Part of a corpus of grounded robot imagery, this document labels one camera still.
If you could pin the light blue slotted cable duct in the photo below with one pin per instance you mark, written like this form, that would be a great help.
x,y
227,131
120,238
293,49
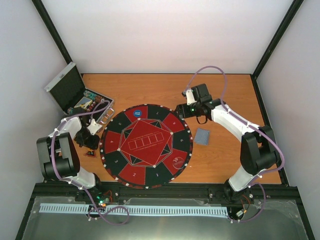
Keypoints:
x,y
136,210

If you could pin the blue playing card deck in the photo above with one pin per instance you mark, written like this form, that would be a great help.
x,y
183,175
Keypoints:
x,y
202,136

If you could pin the red black triangular token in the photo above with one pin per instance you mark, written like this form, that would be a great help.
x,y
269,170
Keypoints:
x,y
91,153

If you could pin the clear dealer button disc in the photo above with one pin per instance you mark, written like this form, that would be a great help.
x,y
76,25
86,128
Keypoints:
x,y
178,163

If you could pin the card box in case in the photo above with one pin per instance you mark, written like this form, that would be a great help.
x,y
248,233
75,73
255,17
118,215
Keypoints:
x,y
84,103

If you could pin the round red black poker mat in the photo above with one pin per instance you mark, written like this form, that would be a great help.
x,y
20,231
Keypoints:
x,y
138,152

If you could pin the blue small blind button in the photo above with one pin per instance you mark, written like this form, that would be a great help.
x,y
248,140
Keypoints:
x,y
137,113

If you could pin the black frame rail front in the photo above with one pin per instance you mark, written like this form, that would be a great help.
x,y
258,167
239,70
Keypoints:
x,y
209,192

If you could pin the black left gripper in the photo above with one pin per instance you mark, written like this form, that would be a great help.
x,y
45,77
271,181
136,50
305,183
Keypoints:
x,y
90,145

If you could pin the aluminium poker chip case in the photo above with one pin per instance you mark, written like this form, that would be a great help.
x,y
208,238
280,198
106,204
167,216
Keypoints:
x,y
68,87

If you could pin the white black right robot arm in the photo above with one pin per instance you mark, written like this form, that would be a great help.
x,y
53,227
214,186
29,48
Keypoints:
x,y
259,153

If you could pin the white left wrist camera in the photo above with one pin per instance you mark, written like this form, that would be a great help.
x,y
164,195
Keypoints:
x,y
94,127

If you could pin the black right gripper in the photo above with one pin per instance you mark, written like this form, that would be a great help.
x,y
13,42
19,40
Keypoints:
x,y
182,112

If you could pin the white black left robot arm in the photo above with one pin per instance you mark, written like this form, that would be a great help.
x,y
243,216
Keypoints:
x,y
58,157

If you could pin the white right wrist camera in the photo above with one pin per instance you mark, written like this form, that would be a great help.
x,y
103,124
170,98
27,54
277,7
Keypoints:
x,y
188,94

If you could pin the poker chip row in case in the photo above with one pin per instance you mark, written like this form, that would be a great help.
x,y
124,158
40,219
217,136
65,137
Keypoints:
x,y
93,96

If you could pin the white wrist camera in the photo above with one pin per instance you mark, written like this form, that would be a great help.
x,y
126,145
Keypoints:
x,y
94,127
188,94

